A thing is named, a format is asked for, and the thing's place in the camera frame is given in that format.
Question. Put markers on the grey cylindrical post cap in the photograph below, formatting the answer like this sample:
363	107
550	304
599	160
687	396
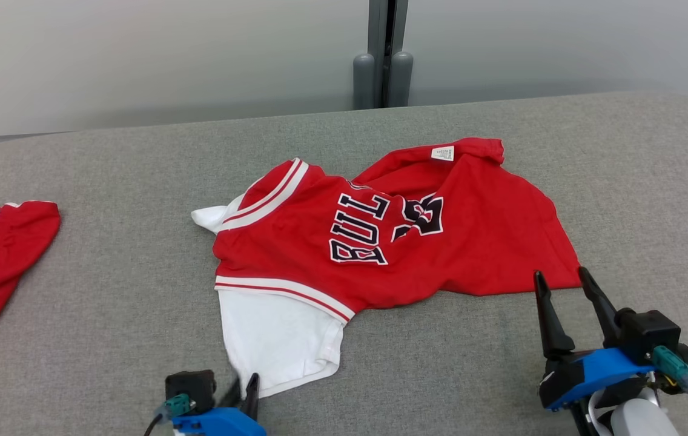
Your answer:
401	80
363	82

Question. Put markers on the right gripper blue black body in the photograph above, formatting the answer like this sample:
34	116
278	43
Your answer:
592	372

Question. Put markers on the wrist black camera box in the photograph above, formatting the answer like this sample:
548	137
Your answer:
650	333
189	384

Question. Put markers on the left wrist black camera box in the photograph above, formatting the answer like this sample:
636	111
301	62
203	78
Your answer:
189	384

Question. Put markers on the grey partition post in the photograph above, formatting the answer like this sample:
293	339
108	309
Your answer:
377	30

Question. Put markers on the grey fabric sofa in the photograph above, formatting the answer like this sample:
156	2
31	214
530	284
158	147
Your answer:
138	315

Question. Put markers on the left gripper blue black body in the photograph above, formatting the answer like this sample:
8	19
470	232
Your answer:
223	422

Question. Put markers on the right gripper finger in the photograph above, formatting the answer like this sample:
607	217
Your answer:
550	327
601	309

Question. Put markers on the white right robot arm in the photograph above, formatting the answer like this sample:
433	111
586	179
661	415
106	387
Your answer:
638	421

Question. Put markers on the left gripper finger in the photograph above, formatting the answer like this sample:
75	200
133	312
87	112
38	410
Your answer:
230	393
252	396

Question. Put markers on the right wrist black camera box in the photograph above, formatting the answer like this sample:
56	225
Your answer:
650	333

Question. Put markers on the red Bulls jersey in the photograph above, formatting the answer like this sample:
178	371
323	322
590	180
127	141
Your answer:
295	242

